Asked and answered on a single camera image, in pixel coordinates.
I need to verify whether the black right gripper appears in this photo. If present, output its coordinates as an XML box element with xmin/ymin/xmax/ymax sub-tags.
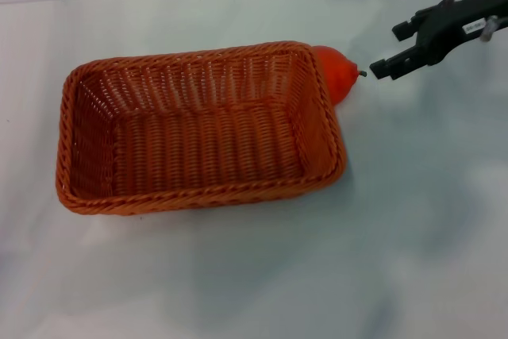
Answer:
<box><xmin>369</xmin><ymin>0</ymin><xmax>508</xmax><ymax>82</ymax></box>

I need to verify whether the orange woven plastic basket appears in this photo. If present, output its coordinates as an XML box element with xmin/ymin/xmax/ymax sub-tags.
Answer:
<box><xmin>55</xmin><ymin>40</ymin><xmax>348</xmax><ymax>219</ymax></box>

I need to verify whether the orange toy fruit with stem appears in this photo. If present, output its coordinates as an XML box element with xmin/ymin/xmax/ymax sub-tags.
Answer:
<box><xmin>313</xmin><ymin>45</ymin><xmax>367</xmax><ymax>108</ymax></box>

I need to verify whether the grey cable at right gripper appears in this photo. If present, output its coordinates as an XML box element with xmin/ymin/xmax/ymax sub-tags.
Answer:
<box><xmin>479</xmin><ymin>15</ymin><xmax>508</xmax><ymax>43</ymax></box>

